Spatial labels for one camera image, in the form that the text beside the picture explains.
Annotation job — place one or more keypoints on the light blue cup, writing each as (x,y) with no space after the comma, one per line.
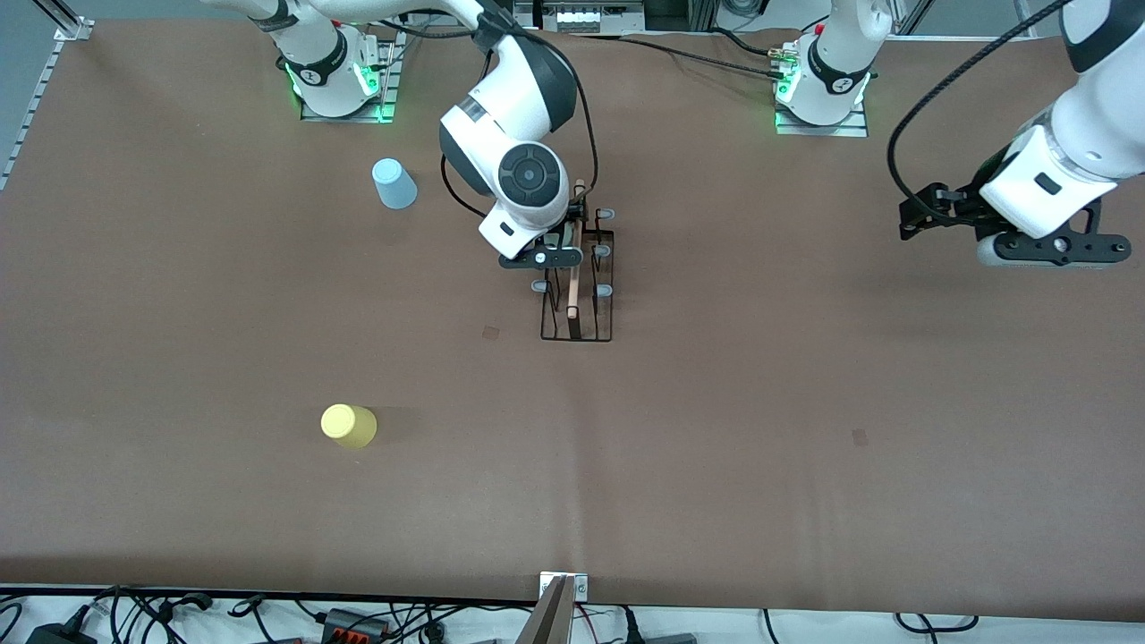
(394,185)

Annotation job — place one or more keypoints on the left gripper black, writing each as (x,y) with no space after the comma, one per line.
(968,208)

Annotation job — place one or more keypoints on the black box orange levers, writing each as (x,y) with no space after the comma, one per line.
(353,623)

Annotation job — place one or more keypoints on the yellow cup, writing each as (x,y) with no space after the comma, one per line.
(349,427)

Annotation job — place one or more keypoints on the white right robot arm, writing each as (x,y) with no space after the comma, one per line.
(523,98)

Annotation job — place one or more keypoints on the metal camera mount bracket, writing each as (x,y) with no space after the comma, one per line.
(553,617)

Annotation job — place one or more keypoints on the black power adapter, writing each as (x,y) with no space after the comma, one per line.
(58,635)

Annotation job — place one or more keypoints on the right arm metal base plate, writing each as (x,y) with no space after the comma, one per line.
(390,85)

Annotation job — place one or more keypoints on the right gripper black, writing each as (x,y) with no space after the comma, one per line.
(567,236)

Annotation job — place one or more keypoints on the white power strip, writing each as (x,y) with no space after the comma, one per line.
(590,16)

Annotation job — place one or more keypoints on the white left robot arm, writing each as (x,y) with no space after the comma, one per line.
(1100,125)

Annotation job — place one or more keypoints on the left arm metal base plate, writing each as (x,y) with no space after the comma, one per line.
(823,131)

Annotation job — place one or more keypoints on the aluminium table edge rail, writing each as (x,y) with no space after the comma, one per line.
(36,98)

